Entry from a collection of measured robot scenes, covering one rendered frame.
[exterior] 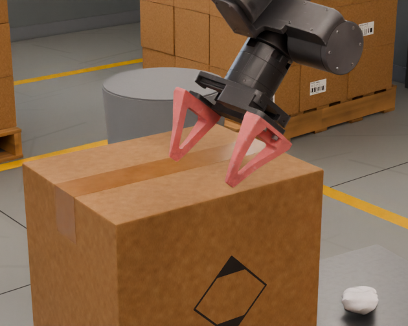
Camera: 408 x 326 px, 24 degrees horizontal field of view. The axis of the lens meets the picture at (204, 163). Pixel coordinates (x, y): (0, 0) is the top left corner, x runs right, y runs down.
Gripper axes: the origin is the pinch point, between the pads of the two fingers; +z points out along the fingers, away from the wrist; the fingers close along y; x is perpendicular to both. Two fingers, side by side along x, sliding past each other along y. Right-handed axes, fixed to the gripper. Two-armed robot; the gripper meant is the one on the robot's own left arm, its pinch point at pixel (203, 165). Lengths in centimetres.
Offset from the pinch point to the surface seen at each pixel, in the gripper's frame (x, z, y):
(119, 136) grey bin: 138, -17, -190
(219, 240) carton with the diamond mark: 9.9, 6.0, -1.7
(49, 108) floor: 227, -26, -369
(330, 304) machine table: 49, 5, -11
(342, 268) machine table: 57, -2, -19
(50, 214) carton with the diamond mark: -0.2, 13.3, -19.0
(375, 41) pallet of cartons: 297, -140, -244
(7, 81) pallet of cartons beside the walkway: 162, -22, -313
